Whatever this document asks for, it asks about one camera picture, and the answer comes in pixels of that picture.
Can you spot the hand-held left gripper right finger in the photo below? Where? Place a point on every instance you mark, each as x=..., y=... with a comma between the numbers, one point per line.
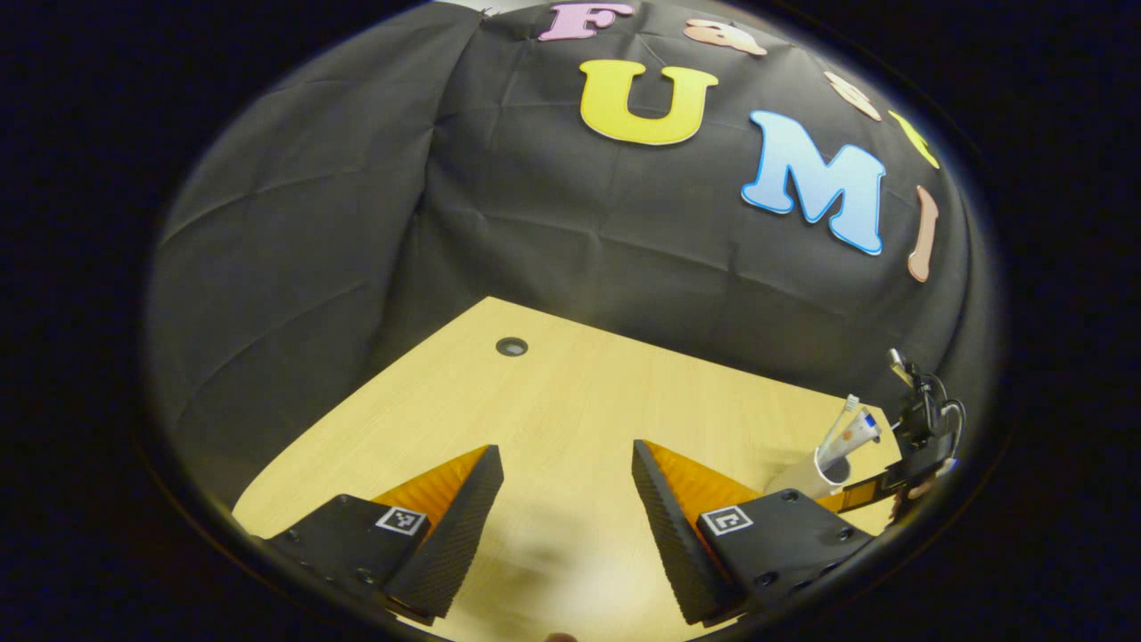
x=677, y=544

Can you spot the black backdrop cloth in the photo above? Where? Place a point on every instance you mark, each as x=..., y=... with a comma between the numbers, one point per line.
x=579, y=223

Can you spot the white cup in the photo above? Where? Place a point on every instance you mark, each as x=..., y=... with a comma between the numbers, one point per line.
x=802, y=477

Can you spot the white toothpaste tube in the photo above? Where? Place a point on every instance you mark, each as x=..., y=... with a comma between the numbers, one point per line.
x=860, y=434

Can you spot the white toothbrush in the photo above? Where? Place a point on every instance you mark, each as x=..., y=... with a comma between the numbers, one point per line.
x=842, y=419

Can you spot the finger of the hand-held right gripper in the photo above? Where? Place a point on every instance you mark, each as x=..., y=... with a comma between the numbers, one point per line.
x=900, y=480

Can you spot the light wooden desktop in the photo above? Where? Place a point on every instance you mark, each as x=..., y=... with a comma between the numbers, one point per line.
x=579, y=401

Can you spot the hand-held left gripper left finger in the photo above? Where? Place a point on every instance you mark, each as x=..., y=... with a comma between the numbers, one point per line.
x=455, y=544

